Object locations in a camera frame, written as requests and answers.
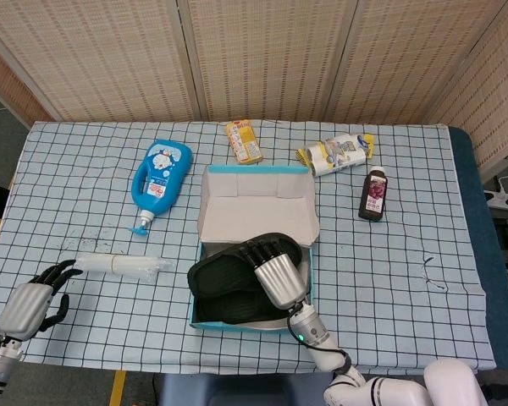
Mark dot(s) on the blue cardboard shoe box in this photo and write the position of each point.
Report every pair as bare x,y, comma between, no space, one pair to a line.
254,207

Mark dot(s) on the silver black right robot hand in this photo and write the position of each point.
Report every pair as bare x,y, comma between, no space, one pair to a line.
279,279

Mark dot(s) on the white yellow bag roll pack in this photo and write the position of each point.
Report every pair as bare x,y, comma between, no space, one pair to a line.
334,154

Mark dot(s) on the white stand foot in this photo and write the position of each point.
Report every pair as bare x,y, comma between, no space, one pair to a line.
501,198

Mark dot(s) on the blue padded table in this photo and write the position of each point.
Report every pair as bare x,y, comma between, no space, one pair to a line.
482,211

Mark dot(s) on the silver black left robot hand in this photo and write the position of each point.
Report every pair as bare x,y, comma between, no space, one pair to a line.
23,308

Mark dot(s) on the blue pump detergent bottle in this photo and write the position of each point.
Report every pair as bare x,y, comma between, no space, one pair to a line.
161,182

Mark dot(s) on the dark juice bottle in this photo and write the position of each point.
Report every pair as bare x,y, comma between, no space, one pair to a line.
373,199

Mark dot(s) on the clear plastic bundle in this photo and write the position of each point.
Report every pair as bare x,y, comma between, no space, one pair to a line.
131,266

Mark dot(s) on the blue checkered tablecloth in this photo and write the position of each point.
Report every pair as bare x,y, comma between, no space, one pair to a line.
89,211

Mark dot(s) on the woven bamboo folding screen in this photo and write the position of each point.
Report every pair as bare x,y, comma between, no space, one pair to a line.
258,55

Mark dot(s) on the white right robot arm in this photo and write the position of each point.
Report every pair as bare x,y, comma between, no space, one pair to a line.
309,327

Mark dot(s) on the black slipper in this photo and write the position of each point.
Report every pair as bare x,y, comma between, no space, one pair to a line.
233,311
220,270

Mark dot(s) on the yellow snack packet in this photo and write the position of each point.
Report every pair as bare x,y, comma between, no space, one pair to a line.
245,144

